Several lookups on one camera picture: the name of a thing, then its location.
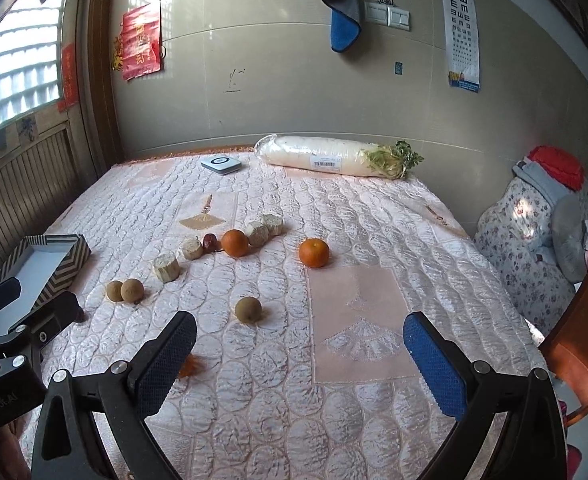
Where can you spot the window with blinds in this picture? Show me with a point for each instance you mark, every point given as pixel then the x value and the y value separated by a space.
pixel 30 46

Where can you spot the red paper window strip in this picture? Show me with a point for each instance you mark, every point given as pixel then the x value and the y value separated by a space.
pixel 69 90

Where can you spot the red cloth bundle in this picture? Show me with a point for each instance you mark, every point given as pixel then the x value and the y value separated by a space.
pixel 560 165

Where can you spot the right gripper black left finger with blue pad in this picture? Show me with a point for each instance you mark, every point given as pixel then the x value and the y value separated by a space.
pixel 68 444

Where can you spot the red jujube date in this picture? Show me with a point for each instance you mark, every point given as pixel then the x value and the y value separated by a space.
pixel 210 243

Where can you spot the striped cardboard box lid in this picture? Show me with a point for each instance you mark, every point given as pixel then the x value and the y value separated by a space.
pixel 43 266

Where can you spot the brown longan fruit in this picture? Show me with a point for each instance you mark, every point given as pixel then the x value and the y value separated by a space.
pixel 248 310
pixel 113 291
pixel 132 291

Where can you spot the pink quilted mattress cover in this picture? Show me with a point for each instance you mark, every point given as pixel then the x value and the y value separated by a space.
pixel 321 387

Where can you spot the red hanging calendar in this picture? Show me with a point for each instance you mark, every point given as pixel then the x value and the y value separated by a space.
pixel 137 50

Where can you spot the white wall switches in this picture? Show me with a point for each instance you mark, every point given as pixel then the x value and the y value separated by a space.
pixel 386 13

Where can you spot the white blue flat scale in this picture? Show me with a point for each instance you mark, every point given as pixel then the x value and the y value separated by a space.
pixel 221 164

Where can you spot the large orange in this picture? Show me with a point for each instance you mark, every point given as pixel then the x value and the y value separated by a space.
pixel 314 253

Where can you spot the eye chart poster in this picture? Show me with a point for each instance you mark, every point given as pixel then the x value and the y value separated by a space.
pixel 462 44

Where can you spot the blue grey hanging towel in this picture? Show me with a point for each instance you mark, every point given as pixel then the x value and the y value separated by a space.
pixel 345 23

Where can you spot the orange tangerine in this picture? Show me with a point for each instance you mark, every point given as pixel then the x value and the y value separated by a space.
pixel 235 243

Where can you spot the wrapped white daikon radish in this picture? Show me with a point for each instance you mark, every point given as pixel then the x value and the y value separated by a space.
pixel 335 156

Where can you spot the floral folded quilt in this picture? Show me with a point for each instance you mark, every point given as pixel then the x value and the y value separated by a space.
pixel 540 250

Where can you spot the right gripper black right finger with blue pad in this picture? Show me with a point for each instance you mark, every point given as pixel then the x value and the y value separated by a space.
pixel 532 442

